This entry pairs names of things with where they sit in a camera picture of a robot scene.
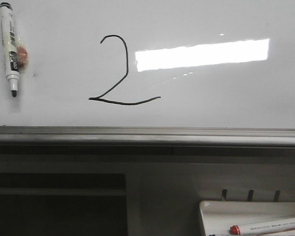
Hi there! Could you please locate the grey aluminium whiteboard ledge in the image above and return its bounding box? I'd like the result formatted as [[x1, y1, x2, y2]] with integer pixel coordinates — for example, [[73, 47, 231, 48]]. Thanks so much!
[[0, 125, 295, 155]]

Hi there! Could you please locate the white whiteboard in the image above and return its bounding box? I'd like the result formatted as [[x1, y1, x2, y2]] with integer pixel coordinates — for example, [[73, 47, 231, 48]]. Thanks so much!
[[0, 0, 295, 129]]

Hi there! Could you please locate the white marker tray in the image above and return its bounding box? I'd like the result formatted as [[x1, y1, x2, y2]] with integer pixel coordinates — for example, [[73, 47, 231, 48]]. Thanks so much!
[[199, 201, 295, 236]]

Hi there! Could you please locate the white black whiteboard marker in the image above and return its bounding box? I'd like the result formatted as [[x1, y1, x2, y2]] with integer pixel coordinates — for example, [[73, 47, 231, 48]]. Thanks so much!
[[0, 2, 28, 97]]

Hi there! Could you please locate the red capped white marker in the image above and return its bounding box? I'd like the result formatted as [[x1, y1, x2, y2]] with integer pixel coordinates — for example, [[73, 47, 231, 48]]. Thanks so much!
[[230, 217, 295, 235]]

